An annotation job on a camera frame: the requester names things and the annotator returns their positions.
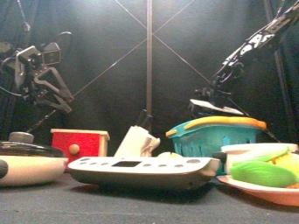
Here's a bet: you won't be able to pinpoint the white grey toy appliance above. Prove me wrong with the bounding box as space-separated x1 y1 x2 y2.
66 156 221 192

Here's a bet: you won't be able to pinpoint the glass pot lid grey knob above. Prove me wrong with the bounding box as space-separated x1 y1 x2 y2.
0 131 65 158

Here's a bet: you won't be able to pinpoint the green toy leaf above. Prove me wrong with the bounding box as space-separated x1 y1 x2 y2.
228 160 299 189

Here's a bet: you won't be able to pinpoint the black toy knife handle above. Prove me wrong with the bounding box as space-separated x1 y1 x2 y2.
134 108 149 128
141 115 155 131

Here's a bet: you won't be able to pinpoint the vertical metal frame pole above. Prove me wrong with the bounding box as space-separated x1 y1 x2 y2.
144 0 155 117

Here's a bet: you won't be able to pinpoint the pink plate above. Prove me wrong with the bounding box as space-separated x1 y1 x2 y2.
216 174 299 207

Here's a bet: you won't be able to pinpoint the white toy knife block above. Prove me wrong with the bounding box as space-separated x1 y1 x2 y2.
113 125 161 158

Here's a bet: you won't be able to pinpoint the teal basket yellow handles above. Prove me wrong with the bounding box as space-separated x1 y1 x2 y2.
164 115 268 175

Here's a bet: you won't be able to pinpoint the red wooden drawer box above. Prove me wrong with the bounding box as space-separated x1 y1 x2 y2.
49 128 110 166

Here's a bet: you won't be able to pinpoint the light green toy slice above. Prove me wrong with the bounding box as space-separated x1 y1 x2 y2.
232 145 292 165

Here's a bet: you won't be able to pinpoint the white toy pot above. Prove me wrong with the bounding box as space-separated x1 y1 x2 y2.
0 155 70 188

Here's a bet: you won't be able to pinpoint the pale yellow toy food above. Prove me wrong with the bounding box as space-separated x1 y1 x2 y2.
156 150 184 158

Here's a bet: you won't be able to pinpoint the yellow toy corn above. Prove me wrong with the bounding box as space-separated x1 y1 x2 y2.
269 151 299 176

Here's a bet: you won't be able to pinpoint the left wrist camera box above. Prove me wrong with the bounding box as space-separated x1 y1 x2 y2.
40 42 62 67

